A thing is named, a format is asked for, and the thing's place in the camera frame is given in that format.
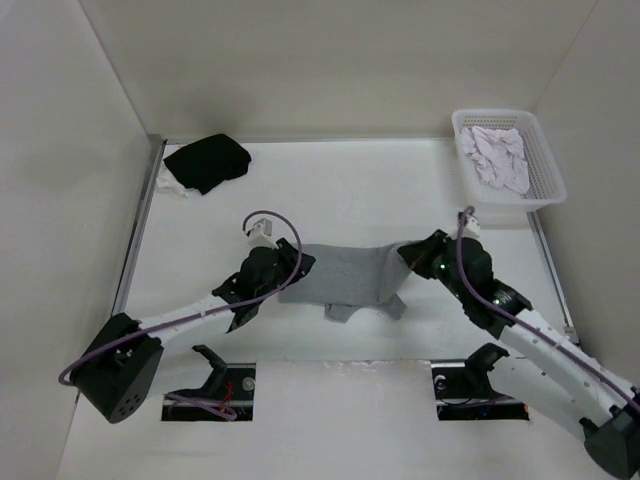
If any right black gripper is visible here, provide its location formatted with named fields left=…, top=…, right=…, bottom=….
left=397, top=229, right=470, bottom=302

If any grey tank top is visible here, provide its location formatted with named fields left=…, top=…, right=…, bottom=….
left=278, top=242, right=410, bottom=323

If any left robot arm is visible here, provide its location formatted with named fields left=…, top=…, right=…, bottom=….
left=65, top=238, right=316, bottom=424

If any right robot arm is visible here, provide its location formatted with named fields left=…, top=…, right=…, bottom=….
left=398, top=230, right=639, bottom=479

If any crumpled pink tank top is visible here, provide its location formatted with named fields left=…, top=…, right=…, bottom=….
left=460, top=126, right=530, bottom=195

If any folded black tank top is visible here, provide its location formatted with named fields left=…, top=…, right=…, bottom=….
left=164, top=134, right=252, bottom=195

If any folded white tank top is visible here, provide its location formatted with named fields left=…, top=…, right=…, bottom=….
left=155, top=166, right=189, bottom=200

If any white plastic basket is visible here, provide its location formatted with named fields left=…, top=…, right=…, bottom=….
left=451, top=109, right=567, bottom=218

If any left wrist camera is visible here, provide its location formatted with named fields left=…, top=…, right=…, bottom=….
left=242, top=217, right=278, bottom=250

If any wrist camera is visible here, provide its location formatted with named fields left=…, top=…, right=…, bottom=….
left=242, top=217, right=278, bottom=250
left=456, top=211, right=481, bottom=240

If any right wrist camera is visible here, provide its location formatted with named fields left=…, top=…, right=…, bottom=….
left=456, top=211, right=481, bottom=240

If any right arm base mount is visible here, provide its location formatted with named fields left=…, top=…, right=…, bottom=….
left=431, top=343, right=530, bottom=421

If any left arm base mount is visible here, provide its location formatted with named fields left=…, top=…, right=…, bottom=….
left=161, top=345, right=257, bottom=422

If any left metal table rail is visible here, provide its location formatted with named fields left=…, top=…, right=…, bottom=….
left=110, top=134, right=166, bottom=315

